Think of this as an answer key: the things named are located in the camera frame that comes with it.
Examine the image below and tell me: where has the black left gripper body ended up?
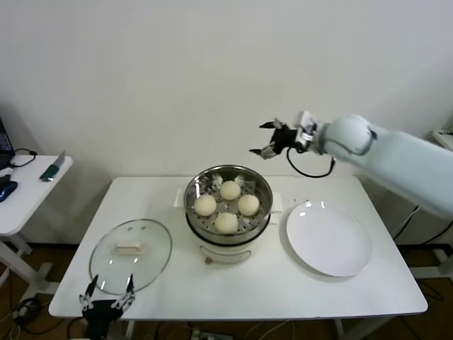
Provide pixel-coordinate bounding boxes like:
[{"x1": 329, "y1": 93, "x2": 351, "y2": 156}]
[{"x1": 81, "y1": 300, "x2": 123, "y2": 340}]

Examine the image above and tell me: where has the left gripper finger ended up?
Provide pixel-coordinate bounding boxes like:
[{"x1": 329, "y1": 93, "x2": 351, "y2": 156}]
[
  {"x1": 113, "y1": 273, "x2": 136, "y2": 308},
  {"x1": 78, "y1": 275, "x2": 99, "y2": 309}
]

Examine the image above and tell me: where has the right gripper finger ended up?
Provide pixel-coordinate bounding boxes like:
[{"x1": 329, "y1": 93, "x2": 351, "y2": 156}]
[
  {"x1": 248, "y1": 140, "x2": 280, "y2": 159},
  {"x1": 258, "y1": 118, "x2": 287, "y2": 132}
]

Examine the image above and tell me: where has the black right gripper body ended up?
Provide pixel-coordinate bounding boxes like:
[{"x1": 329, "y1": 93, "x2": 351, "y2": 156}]
[{"x1": 270, "y1": 127, "x2": 300, "y2": 155}]

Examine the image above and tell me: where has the glass lid with cream handle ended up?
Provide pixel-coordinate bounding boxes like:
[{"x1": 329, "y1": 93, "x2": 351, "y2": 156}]
[{"x1": 88, "y1": 218, "x2": 173, "y2": 297}]

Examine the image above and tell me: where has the white steamed baozi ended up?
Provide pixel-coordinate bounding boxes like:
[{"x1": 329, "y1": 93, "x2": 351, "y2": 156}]
[
  {"x1": 214, "y1": 212, "x2": 239, "y2": 235},
  {"x1": 194, "y1": 195, "x2": 217, "y2": 217},
  {"x1": 219, "y1": 179, "x2": 242, "y2": 201},
  {"x1": 237, "y1": 194, "x2": 260, "y2": 217}
]

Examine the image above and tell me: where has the stainless steel steamer basket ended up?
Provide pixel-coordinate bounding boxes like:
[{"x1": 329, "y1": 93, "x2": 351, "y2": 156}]
[{"x1": 174, "y1": 164, "x2": 284, "y2": 245}]

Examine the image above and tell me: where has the white power strip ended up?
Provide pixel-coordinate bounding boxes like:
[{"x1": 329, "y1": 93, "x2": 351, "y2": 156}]
[{"x1": 189, "y1": 327, "x2": 231, "y2": 340}]

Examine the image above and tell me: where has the white round plate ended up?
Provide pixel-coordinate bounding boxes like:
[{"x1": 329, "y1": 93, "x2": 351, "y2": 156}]
[{"x1": 285, "y1": 200, "x2": 373, "y2": 278}]

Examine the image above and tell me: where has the white side table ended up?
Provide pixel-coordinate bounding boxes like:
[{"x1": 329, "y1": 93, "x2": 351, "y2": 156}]
[{"x1": 0, "y1": 154, "x2": 74, "y2": 302}]

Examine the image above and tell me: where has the blue computer mouse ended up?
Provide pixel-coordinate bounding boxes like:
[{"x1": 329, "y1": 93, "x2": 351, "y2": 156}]
[{"x1": 0, "y1": 180, "x2": 18, "y2": 203}]

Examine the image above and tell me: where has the white shelf board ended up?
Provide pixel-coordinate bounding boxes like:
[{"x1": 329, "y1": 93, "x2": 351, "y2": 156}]
[{"x1": 430, "y1": 129, "x2": 453, "y2": 152}]

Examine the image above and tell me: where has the dark laptop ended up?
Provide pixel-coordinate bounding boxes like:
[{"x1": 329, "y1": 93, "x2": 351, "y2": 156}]
[{"x1": 0, "y1": 118, "x2": 16, "y2": 170}]

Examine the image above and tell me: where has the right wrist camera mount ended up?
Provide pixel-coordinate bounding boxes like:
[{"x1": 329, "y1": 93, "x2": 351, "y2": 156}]
[{"x1": 293, "y1": 110, "x2": 326, "y2": 153}]

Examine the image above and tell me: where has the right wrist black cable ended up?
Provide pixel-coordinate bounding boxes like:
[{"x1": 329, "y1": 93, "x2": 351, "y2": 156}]
[{"x1": 285, "y1": 144, "x2": 336, "y2": 178}]

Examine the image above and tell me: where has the floor cable bundle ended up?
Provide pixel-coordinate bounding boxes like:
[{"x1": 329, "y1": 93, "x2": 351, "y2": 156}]
[{"x1": 10, "y1": 297, "x2": 47, "y2": 336}]

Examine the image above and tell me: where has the green handled knife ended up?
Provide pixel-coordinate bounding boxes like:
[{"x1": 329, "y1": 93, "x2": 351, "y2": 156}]
[{"x1": 38, "y1": 151, "x2": 67, "y2": 183}]

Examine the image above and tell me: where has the black power adapter with cable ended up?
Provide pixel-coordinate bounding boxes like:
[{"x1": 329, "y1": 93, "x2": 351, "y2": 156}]
[{"x1": 391, "y1": 205, "x2": 453, "y2": 245}]

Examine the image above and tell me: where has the thin black looped cable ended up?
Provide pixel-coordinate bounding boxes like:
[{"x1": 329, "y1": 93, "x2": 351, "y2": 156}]
[{"x1": 8, "y1": 148, "x2": 38, "y2": 169}]

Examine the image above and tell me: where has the white table base frame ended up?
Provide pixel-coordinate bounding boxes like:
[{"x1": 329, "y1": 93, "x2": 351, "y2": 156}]
[{"x1": 410, "y1": 247, "x2": 453, "y2": 281}]

